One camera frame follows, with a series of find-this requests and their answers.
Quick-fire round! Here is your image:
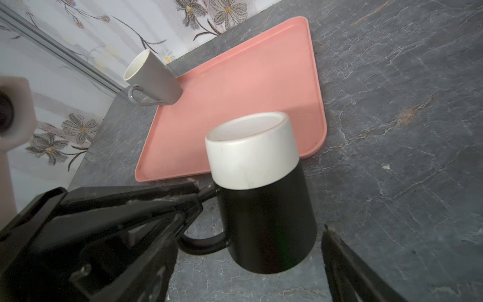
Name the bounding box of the pink plastic tray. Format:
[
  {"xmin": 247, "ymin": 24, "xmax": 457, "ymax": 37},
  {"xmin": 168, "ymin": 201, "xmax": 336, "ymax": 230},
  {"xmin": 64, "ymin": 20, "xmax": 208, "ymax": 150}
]
[{"xmin": 135, "ymin": 16, "xmax": 327, "ymax": 182}]

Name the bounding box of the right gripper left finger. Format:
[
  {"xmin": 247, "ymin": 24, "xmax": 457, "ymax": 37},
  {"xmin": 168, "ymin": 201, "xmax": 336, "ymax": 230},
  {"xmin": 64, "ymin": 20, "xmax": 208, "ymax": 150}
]
[{"xmin": 1, "ymin": 182, "xmax": 218, "ymax": 301}]

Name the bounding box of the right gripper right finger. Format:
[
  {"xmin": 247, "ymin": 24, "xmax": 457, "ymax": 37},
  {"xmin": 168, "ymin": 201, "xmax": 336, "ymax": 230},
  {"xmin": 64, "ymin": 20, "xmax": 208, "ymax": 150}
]
[{"xmin": 321, "ymin": 226, "xmax": 406, "ymax": 302}]

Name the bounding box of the black and white mug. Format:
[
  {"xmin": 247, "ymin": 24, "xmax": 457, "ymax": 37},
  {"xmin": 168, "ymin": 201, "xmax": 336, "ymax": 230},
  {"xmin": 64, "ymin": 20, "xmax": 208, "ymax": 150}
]
[{"xmin": 178, "ymin": 111, "xmax": 317, "ymax": 274}]

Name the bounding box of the light grey mug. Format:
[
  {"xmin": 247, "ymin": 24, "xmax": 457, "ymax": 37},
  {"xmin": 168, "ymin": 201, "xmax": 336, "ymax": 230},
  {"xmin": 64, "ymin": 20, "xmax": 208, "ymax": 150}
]
[{"xmin": 123, "ymin": 49, "xmax": 183, "ymax": 106}]

